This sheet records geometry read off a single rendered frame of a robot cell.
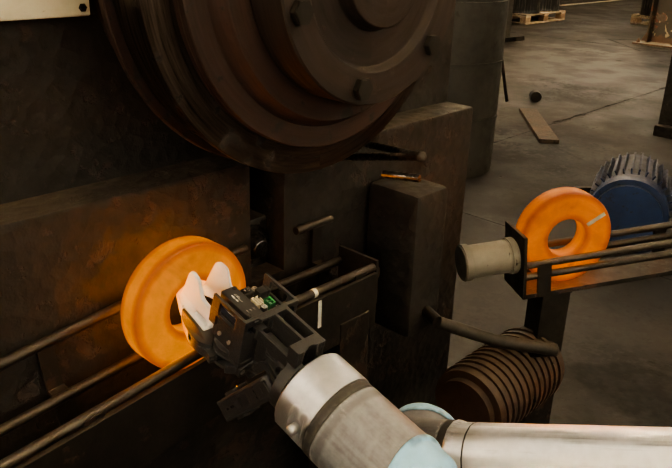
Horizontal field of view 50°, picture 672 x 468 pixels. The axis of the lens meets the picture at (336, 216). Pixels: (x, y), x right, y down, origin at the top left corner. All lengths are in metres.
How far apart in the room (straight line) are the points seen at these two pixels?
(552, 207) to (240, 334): 0.61
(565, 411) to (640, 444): 1.30
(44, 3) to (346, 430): 0.50
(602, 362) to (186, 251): 1.67
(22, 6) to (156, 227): 0.28
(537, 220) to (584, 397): 1.02
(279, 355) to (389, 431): 0.13
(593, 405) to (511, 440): 1.32
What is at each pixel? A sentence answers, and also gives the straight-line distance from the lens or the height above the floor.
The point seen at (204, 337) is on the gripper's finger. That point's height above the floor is 0.75.
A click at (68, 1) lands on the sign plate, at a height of 1.08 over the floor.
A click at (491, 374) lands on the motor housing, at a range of 1.15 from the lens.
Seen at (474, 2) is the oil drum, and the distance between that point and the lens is 3.53.
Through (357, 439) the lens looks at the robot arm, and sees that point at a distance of 0.66.
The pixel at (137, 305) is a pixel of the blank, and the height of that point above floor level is 0.77.
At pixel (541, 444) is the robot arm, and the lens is 0.77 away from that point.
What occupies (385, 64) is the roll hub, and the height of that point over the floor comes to 1.02.
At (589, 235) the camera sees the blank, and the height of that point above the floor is 0.71.
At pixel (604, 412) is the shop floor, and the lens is 2.08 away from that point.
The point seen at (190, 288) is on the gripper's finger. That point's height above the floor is 0.78.
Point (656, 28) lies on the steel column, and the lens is 9.74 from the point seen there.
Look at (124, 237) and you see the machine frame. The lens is 0.85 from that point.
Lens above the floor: 1.15
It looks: 21 degrees down
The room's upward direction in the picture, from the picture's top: 2 degrees clockwise
